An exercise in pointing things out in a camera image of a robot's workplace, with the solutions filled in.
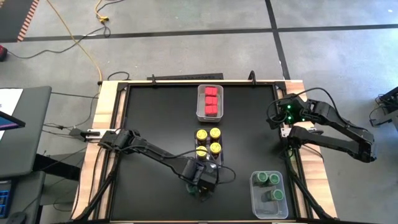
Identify black desk crossbar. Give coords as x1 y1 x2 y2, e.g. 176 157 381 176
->
32 152 82 182

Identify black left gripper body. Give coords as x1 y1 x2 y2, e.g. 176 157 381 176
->
182 157 218 190

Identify yellow cable with plug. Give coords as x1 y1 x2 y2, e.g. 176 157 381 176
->
95 0 110 23

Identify yellow lid spice jar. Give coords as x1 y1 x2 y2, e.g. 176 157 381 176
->
209 142 223 158
208 127 222 142
195 145 208 159
195 129 209 144

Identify backlit keyboard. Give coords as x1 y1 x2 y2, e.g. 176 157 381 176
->
0 179 14 220

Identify black mat with striped edge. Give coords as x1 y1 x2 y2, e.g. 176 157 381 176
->
0 0 41 43

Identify black frame rail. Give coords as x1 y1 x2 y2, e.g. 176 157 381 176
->
273 81 301 220
124 81 280 88
104 82 130 222
107 219 298 224

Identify green lid spice jar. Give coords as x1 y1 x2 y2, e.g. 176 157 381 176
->
262 189 284 203
185 183 201 197
267 173 281 187
253 170 269 187

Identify clear plastic container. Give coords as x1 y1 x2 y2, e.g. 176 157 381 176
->
249 170 290 220

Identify grey desk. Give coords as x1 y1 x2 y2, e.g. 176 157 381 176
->
0 86 53 179

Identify grey translucent plastic bin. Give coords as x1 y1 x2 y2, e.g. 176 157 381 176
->
193 128 224 170

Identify white plastic bin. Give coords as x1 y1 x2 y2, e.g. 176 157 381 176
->
196 84 224 123

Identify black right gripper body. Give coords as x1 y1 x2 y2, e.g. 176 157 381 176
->
276 95 309 126

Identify thin black cable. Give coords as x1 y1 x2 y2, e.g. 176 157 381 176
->
51 91 101 100

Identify white paper sheet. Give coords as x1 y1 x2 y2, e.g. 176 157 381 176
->
0 88 24 141

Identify black cable loop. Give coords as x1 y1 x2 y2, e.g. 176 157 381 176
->
107 70 131 82

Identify black floor cable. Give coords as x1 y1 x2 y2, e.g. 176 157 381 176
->
6 25 112 60

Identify black diagonal strut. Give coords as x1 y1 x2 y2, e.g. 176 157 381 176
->
287 160 332 221
73 152 122 222

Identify black power strip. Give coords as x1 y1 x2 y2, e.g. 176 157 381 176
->
146 73 224 82

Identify black equipment with cables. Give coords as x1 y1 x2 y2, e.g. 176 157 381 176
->
369 86 398 129

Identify long yellow cable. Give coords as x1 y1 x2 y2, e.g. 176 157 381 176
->
45 0 104 82

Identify black table mat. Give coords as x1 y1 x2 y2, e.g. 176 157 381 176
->
110 83 295 222

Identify tablet screen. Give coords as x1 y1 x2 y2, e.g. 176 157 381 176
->
0 110 27 131

